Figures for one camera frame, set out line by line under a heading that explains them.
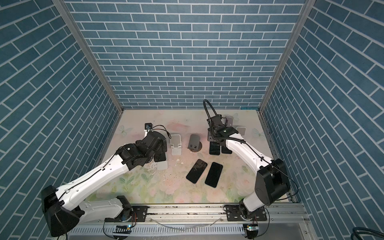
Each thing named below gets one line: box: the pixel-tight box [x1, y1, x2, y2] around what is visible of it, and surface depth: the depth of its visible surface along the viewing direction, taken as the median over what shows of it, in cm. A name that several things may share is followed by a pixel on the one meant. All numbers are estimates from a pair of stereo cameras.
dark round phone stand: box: [187, 134, 203, 153], surface depth 96 cm
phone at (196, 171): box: [186, 159, 208, 184], surface depth 89 cm
